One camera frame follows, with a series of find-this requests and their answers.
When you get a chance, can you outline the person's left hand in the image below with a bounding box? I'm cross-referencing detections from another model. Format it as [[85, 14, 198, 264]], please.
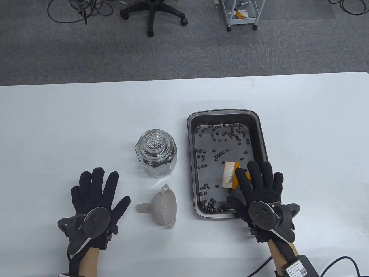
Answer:
[[71, 167, 131, 250]]

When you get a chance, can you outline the person's right hand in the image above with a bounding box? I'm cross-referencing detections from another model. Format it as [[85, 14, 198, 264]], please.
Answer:
[[227, 161, 284, 243]]

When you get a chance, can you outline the orange brush with pale bristles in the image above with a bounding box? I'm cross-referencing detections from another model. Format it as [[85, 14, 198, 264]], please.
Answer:
[[221, 162, 274, 190]]

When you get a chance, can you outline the coffee beans group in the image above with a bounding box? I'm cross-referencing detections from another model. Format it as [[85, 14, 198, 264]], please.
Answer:
[[195, 123, 255, 214]]

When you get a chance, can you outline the dark metal baking tray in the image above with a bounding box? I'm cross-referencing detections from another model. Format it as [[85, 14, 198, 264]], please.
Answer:
[[187, 109, 270, 220]]

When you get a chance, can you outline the beige plastic funnel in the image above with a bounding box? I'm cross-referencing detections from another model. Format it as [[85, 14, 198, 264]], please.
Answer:
[[136, 185, 177, 229]]

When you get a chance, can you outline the clear glass jar lid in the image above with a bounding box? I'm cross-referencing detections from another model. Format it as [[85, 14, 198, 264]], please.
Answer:
[[140, 130, 172, 159]]

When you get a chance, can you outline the person's right forearm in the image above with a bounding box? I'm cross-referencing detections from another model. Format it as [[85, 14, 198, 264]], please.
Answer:
[[267, 240, 299, 277]]

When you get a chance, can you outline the person's left forearm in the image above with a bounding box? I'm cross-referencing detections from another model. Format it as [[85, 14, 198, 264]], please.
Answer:
[[76, 248, 100, 277]]

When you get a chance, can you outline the grey tracking controller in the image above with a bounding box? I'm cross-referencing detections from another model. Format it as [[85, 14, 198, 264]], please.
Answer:
[[57, 207, 111, 256], [248, 201, 300, 243]]

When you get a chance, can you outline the clear glass jar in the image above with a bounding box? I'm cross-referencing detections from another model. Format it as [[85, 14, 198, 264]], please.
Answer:
[[135, 129, 178, 179]]

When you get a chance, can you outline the black wrist sensor box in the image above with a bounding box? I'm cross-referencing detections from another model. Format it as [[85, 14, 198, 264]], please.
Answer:
[[284, 255, 320, 277]]

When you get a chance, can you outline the white rolling cart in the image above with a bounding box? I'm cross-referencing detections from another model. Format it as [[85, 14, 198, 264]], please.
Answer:
[[215, 0, 266, 31]]

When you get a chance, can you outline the black office chair base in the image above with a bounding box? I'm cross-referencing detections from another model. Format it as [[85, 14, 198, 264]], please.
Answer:
[[120, 0, 188, 37]]

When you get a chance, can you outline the black floor cable bundle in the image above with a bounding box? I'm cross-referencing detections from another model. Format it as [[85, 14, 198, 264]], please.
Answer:
[[47, 0, 113, 25]]

